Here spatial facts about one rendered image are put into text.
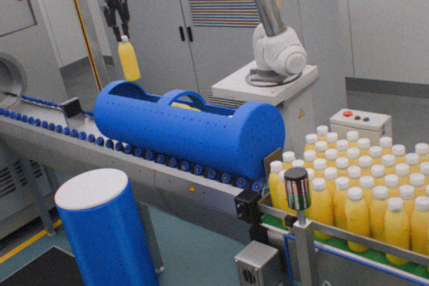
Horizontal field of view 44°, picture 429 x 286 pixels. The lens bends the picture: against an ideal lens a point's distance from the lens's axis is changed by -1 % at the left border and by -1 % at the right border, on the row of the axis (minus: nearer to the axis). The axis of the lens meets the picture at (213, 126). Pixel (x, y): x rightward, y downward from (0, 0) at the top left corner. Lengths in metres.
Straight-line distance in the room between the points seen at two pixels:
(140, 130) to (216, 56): 2.04
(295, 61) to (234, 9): 1.60
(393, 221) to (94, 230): 1.03
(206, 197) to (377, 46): 3.07
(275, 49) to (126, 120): 0.72
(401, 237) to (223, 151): 0.69
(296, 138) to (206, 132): 0.85
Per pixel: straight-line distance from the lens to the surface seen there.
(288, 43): 2.39
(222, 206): 2.08
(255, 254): 1.79
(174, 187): 2.25
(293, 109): 2.64
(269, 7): 2.35
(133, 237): 2.07
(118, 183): 2.02
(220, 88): 2.67
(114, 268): 2.08
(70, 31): 7.60
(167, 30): 4.47
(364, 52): 4.96
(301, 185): 1.39
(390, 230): 1.58
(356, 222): 1.62
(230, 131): 1.87
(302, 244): 1.51
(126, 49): 2.40
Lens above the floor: 1.96
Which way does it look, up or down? 24 degrees down
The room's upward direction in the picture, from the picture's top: 11 degrees counter-clockwise
